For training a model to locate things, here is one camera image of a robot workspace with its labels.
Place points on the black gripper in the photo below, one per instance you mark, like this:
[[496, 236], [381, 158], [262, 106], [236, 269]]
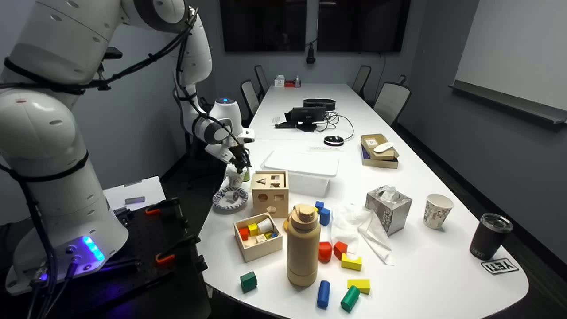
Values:
[[239, 158]]

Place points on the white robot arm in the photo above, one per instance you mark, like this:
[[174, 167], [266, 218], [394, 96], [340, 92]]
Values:
[[57, 57]]

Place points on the patterned paper cup right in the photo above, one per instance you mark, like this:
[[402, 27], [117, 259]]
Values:
[[436, 209]]

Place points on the wooden shape sorter box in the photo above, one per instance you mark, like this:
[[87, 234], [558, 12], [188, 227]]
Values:
[[270, 191]]

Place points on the white plastic storage bin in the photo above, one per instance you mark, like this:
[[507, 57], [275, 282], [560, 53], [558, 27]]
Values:
[[310, 170]]

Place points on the wooden tray with blocks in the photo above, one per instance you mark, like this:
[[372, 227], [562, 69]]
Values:
[[257, 236]]

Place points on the tall wooden bottle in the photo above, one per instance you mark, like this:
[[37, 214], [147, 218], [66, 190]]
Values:
[[303, 232]]

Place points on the black round disc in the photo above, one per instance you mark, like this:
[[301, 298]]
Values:
[[333, 140]]

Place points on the red block left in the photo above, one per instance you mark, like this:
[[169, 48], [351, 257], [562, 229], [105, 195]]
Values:
[[325, 252]]

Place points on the red block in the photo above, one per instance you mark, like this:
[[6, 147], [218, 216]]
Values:
[[325, 252], [339, 248]]

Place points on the green block near edge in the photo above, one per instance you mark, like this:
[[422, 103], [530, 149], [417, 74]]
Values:
[[248, 282]]

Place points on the red block right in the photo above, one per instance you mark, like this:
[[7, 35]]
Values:
[[339, 248]]

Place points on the wooden box with items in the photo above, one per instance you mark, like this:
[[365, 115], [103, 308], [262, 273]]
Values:
[[376, 151]]

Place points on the black equipment cart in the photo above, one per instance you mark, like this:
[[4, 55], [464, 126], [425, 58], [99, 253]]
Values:
[[156, 275]]

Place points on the yellow block middle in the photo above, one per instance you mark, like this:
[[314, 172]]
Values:
[[351, 262]]

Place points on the yellow block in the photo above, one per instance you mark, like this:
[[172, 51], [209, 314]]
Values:
[[360, 284], [351, 262]]

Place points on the crumpled white tissue pile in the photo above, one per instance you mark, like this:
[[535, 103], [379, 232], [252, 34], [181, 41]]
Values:
[[355, 225]]

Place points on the blue cylinder block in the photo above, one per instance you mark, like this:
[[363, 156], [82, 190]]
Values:
[[323, 294]]

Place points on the grey chair right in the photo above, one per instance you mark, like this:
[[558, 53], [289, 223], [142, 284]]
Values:
[[390, 101]]

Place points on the yellow block front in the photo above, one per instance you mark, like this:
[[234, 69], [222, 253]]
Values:
[[360, 284]]

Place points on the green long block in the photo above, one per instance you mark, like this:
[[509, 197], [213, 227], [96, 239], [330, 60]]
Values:
[[349, 298]]

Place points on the dark metal tumbler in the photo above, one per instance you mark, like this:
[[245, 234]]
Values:
[[489, 234]]

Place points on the black device with cables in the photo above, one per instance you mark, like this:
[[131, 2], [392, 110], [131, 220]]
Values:
[[314, 115]]

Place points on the whiteboard on wall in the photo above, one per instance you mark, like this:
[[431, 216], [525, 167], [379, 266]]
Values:
[[516, 55]]

